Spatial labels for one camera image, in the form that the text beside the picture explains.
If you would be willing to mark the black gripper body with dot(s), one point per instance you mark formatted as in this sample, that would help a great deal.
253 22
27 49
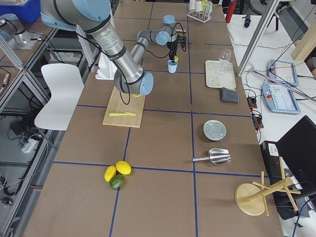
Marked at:
172 46

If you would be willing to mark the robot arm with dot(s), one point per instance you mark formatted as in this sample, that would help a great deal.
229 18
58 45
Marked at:
94 16
15 34

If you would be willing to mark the light blue cup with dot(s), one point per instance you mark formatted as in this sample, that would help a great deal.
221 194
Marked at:
172 66

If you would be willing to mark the white cup rack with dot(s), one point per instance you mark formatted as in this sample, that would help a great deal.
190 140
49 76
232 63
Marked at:
200 10

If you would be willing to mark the yellow lemon at edge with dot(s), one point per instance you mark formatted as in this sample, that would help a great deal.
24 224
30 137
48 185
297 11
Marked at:
123 167

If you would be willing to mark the cream bear tray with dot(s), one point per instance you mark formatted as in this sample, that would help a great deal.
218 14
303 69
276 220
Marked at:
214 79

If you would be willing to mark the clear wine glass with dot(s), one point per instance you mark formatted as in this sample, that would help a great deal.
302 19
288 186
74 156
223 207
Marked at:
224 58

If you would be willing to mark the grey folded cloth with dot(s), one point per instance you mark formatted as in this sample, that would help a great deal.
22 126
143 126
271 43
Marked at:
228 95

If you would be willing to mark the bamboo cutting board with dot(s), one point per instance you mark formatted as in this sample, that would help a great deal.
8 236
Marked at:
120 103

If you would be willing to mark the red bottle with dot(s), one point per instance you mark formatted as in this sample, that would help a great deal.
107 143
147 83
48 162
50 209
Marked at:
230 11

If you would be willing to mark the yellow plastic knife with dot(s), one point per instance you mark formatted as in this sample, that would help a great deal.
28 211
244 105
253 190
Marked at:
122 114

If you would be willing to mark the green bowl of ice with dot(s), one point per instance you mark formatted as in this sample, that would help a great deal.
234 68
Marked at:
214 130

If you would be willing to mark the white plastic chair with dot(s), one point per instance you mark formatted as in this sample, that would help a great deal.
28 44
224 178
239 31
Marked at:
65 84

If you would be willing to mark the steel ice scoop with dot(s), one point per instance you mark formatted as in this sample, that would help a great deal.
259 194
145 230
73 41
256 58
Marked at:
216 156

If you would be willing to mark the far teach pendant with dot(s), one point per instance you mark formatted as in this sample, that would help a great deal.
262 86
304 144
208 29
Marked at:
282 71

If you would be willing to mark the teach pendant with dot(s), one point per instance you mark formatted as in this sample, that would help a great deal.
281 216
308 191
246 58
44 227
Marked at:
279 99
282 71

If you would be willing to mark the near teach pendant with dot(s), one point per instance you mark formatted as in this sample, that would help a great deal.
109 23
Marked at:
279 99

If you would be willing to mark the green lime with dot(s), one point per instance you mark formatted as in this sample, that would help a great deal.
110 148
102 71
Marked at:
117 181

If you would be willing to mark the black computer box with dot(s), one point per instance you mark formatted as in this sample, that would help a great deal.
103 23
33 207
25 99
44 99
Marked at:
271 151

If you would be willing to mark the blue storage bin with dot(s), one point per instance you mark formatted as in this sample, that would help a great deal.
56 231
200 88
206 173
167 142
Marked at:
27 11

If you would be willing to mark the black computer monitor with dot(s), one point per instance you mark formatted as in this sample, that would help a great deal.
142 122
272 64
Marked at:
298 149

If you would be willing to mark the white power strip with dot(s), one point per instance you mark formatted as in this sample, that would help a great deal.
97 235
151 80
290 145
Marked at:
29 145

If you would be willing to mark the aluminium frame post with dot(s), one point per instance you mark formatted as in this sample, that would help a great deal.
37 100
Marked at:
267 15

